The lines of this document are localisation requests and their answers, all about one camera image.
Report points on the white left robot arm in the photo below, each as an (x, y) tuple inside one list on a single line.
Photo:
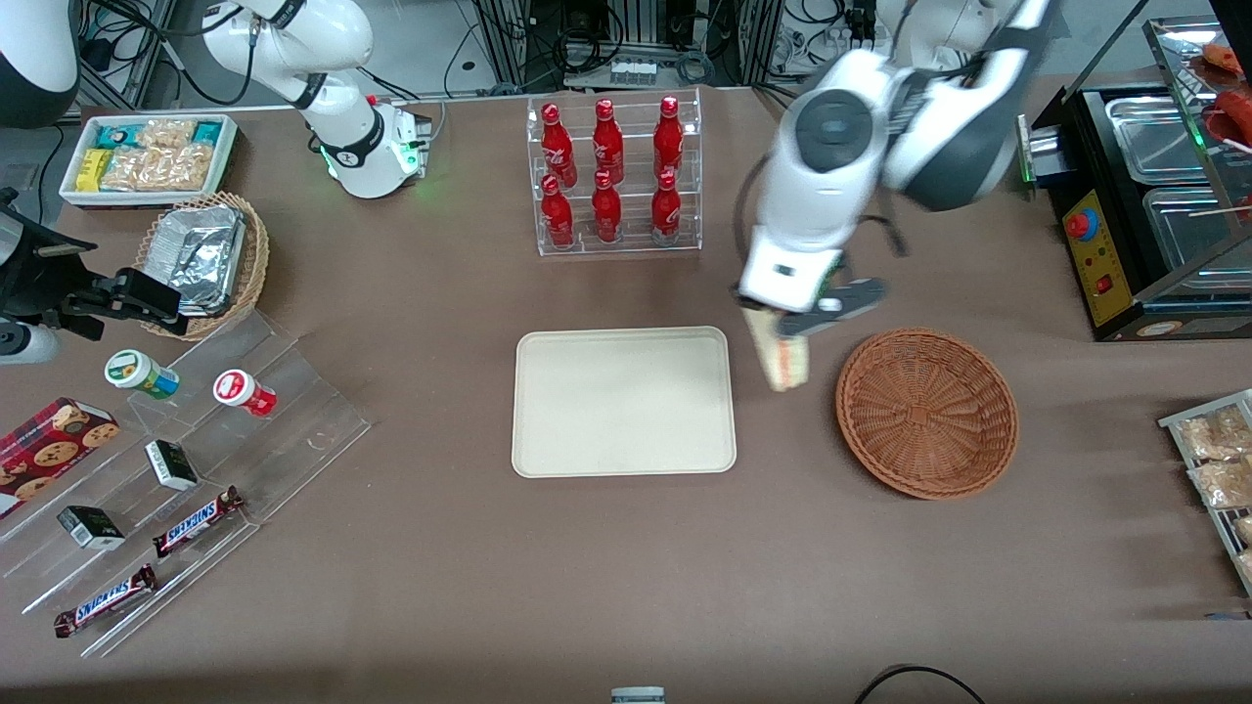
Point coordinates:
[(831, 166)]

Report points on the small grey device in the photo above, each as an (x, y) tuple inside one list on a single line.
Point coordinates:
[(638, 696)]

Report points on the triangular sandwich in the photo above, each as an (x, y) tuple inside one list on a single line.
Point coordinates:
[(787, 364)]

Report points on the clear acrylic bottle rack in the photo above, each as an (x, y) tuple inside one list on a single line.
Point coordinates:
[(631, 249)]

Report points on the cream rectangular tray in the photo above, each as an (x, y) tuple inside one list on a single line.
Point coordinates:
[(623, 403)]

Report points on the small black box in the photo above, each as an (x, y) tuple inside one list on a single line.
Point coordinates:
[(171, 465), (90, 528)]

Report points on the white power strip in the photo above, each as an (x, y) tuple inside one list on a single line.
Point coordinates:
[(633, 73)]

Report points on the clear bag of pastry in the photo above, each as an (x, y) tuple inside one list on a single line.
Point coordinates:
[(1246, 567), (1223, 484), (1213, 435), (1244, 531)]

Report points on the Snickers chocolate bar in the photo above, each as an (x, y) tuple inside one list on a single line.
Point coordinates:
[(106, 600), (196, 523)]

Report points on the clear bag of crackers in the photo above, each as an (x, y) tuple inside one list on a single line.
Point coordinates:
[(156, 168), (166, 133)]

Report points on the steel warmer pan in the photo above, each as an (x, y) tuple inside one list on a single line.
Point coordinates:
[(1154, 137), (1188, 230)]

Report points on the tray of packaged snacks right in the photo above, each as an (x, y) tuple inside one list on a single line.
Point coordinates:
[(1174, 420)]

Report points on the clear acrylic stepped display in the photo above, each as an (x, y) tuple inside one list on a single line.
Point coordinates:
[(293, 420)]

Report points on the black food warmer appliance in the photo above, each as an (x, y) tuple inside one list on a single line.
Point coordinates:
[(1105, 284)]

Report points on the green lid snack cup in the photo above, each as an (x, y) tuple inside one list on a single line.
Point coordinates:
[(137, 372)]

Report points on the white rectangular snack bin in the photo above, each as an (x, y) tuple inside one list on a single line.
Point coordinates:
[(227, 156)]

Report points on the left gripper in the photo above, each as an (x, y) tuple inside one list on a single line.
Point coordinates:
[(739, 298)]

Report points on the light wicker basket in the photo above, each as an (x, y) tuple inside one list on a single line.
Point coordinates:
[(256, 264)]

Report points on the red cookie box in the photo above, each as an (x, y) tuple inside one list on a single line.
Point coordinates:
[(44, 455)]

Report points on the red cola bottle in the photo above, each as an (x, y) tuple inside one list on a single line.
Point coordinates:
[(558, 220), (606, 215), (607, 147), (666, 215), (668, 142), (558, 147)]

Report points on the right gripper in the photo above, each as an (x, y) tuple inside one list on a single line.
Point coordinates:
[(61, 290)]

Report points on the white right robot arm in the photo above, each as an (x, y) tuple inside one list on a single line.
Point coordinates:
[(350, 147)]

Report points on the red lid snack cup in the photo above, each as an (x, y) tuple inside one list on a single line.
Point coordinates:
[(240, 390)]

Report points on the red sausage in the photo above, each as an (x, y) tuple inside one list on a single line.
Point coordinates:
[(1234, 112)]

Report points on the round brown wicker basket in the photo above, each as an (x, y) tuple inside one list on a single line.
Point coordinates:
[(924, 416)]

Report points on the orange sausage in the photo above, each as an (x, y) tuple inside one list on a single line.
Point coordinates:
[(1228, 57)]

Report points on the aluminium foil containers stack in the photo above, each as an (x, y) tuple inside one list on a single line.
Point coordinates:
[(205, 256)]

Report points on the teal snack packet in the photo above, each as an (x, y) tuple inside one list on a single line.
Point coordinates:
[(206, 132), (115, 135)]

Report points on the yellow snack packet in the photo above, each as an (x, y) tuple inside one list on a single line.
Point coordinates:
[(94, 170)]

